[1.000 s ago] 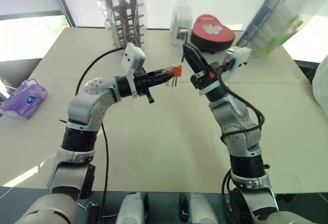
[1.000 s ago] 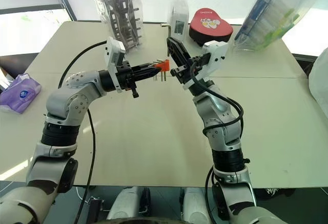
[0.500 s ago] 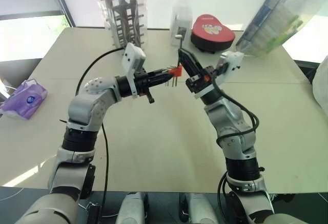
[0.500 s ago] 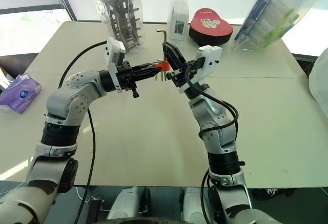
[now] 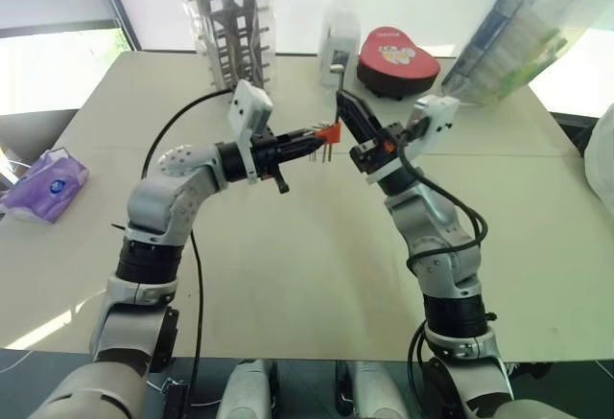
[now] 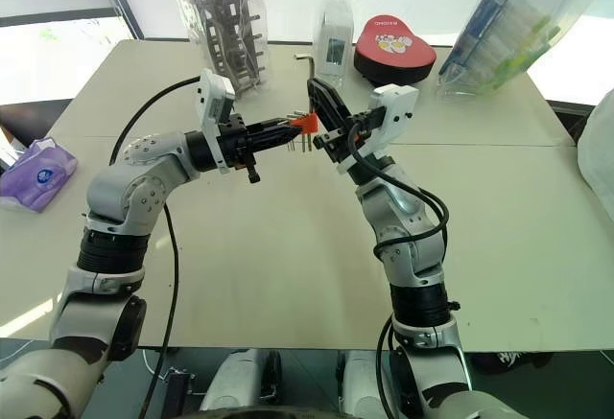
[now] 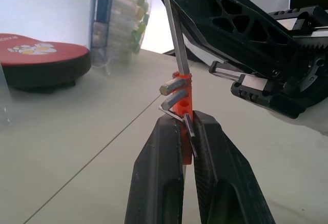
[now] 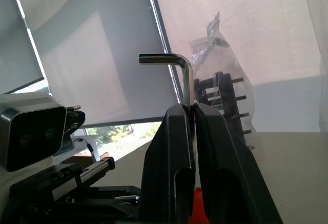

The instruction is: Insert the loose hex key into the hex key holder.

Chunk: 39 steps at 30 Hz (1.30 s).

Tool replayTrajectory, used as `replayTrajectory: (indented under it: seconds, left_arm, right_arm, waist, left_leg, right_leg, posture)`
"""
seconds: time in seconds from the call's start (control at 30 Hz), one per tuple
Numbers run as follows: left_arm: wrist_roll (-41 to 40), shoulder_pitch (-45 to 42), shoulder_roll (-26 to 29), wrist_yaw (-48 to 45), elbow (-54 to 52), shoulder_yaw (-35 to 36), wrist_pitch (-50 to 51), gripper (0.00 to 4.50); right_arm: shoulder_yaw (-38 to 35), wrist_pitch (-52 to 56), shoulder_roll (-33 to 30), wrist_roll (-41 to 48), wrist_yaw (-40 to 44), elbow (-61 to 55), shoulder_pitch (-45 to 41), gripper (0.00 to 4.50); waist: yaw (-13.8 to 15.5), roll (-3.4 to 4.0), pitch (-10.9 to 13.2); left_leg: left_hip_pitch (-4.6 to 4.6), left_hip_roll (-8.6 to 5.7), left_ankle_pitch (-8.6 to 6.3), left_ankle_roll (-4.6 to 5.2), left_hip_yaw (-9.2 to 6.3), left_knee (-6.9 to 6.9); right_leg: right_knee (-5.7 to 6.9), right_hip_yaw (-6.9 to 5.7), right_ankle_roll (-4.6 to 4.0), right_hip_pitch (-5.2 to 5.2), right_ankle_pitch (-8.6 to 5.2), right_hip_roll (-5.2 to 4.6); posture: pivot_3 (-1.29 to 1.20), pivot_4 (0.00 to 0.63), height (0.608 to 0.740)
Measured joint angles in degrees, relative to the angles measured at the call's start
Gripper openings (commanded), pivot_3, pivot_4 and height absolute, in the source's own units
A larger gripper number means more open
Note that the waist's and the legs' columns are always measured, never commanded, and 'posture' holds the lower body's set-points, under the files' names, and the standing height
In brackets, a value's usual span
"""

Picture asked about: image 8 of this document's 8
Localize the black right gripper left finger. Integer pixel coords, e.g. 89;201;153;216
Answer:
139;103;197;224

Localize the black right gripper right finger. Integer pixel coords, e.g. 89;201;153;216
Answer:
195;102;283;224

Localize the silver L-shaped hex key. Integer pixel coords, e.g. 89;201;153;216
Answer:
138;53;194;107

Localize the black hex key holder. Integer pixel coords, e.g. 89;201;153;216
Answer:
193;71;256;150

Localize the orange object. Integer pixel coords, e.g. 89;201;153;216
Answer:
189;186;210;224

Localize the clear plastic bag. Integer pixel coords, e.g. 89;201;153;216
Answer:
189;10;258;153

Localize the white roller blind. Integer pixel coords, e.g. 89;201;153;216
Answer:
11;0;180;130
0;0;46;95
150;0;328;133

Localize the translucent plastic sheet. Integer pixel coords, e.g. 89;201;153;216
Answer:
304;0;328;133

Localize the thin black cable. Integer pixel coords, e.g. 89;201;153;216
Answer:
71;137;97;162

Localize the silver depth camera head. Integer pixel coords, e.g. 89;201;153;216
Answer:
0;92;68;173

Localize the dark window frame bar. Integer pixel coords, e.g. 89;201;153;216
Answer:
143;0;184;105

